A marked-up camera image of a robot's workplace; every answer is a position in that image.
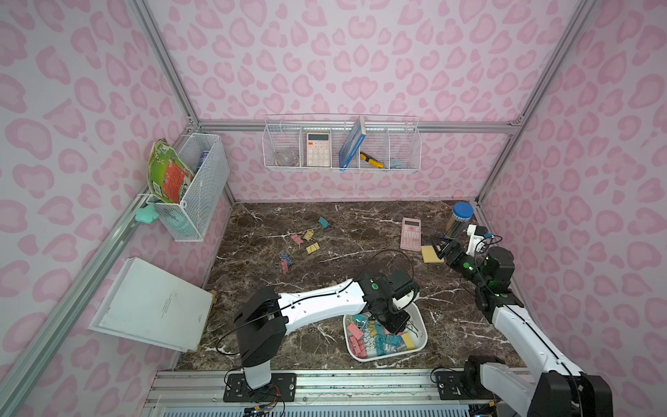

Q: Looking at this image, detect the pink binder clip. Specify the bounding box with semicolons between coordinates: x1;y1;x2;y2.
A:
290;234;303;245
347;322;368;359

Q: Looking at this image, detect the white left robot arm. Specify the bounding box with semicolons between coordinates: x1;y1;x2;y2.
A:
234;269;420;390

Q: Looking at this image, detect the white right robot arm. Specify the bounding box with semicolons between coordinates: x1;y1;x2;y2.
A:
434;238;613;416

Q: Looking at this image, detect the teal binder clip near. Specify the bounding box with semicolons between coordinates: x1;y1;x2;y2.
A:
352;314;368;328

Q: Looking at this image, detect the teal binder clip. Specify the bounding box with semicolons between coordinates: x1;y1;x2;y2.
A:
352;314;368;328
318;217;330;229

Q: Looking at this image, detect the white storage tray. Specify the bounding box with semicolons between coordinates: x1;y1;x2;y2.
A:
342;304;428;362

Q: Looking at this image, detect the yellow binder clip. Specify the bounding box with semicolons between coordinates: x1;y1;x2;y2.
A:
306;243;320;255

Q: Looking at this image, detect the teal binder clip far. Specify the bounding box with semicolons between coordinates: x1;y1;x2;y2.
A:
318;217;330;229

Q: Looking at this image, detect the yellow sticky note pad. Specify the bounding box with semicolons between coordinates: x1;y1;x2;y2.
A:
421;246;444;264

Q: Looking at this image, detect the pink calculator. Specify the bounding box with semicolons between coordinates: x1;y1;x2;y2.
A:
400;217;422;252

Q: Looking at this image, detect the pencil jar blue lid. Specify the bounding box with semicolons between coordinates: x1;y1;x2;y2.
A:
444;202;474;239

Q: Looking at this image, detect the yellow utility knife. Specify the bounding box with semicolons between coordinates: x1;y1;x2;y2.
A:
360;152;385;170

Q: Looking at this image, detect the blue book in shelf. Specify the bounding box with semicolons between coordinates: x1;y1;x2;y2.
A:
339;116;367;171

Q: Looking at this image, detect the white calculator in shelf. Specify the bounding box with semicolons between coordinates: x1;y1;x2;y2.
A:
306;132;332;168

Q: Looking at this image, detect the white mesh side basket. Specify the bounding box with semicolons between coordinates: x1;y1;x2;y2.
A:
150;133;230;243

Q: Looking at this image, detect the green red snack bag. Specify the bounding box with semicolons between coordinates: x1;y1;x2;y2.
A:
147;139;195;204

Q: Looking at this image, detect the white paper pad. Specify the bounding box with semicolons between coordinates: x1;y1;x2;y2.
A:
89;257;214;352

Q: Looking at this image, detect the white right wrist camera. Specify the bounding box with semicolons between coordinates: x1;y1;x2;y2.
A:
467;224;493;256

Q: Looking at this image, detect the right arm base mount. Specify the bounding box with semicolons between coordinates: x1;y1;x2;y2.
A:
430;355;505;401

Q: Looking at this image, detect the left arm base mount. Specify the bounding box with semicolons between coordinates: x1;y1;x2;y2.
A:
223;373;297;403

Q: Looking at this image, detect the white wire wall shelf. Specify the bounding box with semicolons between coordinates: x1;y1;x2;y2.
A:
262;113;421;172

